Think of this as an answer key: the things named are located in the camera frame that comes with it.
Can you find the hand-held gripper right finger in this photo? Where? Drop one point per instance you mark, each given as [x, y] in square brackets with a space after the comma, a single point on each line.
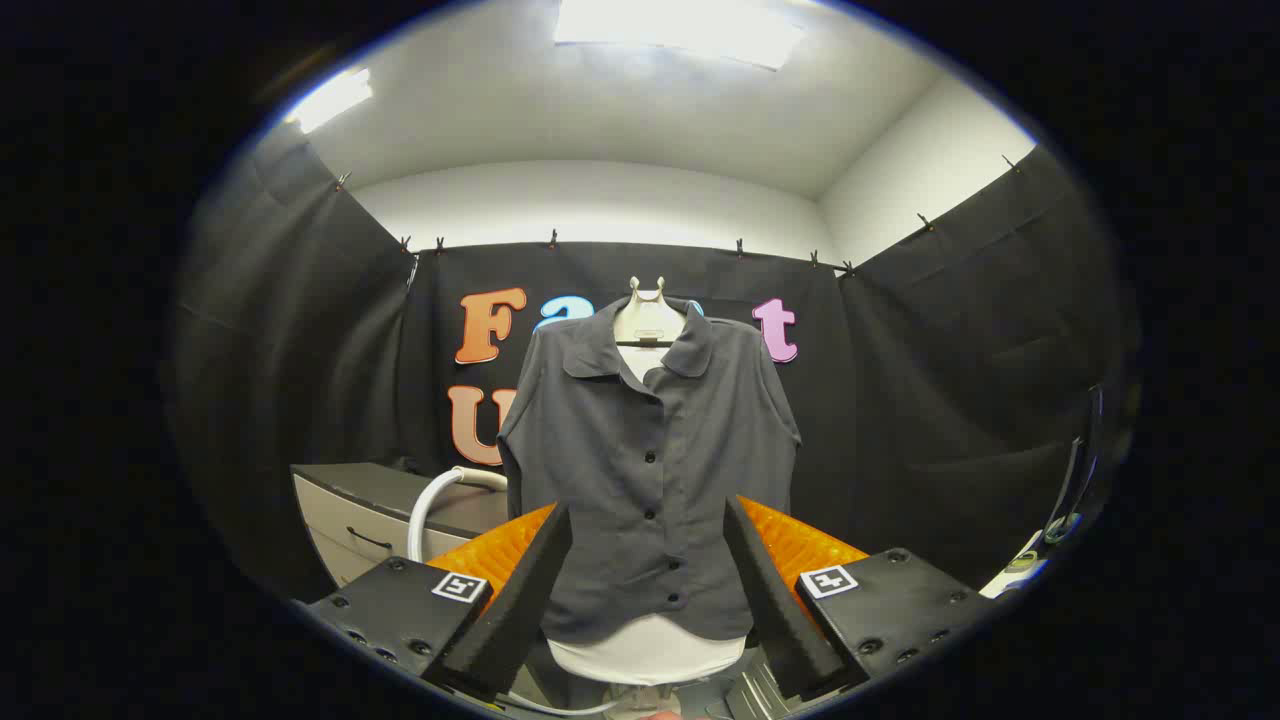
[775, 610]

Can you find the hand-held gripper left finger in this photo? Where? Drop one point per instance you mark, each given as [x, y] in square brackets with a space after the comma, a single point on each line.
[520, 600]

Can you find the dark grey button shirt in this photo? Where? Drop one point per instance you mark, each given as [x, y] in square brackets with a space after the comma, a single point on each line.
[600, 450]

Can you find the grey stand base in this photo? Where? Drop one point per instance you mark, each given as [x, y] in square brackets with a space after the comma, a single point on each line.
[720, 700]

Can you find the white board cover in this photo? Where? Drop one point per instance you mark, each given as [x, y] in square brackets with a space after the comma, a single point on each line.
[645, 655]

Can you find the grey drawer cabinet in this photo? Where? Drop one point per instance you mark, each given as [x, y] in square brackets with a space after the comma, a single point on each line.
[340, 520]

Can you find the white table edge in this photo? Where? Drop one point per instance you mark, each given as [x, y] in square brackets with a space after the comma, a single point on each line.
[1010, 580]

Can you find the black backdrop cloth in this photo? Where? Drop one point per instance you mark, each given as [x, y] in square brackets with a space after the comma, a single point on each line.
[900, 400]

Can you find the row of black clips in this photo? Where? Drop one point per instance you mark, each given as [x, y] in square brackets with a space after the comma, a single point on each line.
[552, 238]

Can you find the small ceiling light panel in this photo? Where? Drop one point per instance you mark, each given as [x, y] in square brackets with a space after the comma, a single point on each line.
[330, 98]

